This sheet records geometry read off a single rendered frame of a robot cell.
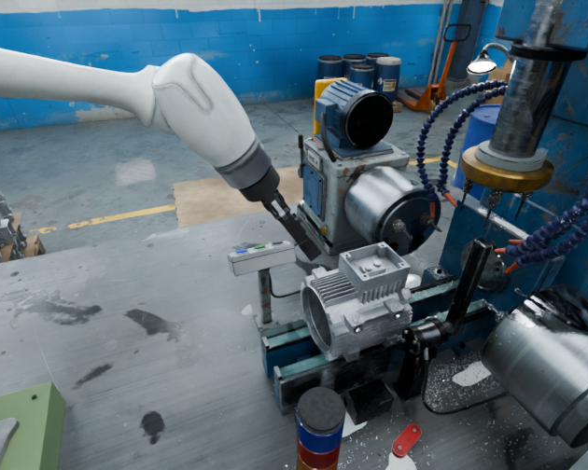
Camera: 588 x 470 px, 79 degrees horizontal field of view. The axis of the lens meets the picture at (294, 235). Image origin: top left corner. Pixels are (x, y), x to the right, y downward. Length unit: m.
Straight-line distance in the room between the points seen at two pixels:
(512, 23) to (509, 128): 0.19
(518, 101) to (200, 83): 0.59
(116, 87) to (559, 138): 0.95
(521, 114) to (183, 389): 0.98
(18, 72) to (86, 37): 5.40
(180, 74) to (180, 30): 5.45
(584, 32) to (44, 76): 0.80
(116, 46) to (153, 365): 5.25
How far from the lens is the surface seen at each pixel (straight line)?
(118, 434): 1.03
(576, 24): 0.80
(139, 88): 0.69
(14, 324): 1.41
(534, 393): 0.83
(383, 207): 1.07
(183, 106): 0.55
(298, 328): 0.96
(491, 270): 1.09
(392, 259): 0.86
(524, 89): 0.84
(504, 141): 0.87
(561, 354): 0.80
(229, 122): 0.56
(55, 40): 6.04
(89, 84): 0.67
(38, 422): 1.02
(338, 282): 0.80
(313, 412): 0.49
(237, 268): 0.93
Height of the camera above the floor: 1.65
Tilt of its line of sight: 35 degrees down
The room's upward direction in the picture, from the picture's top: straight up
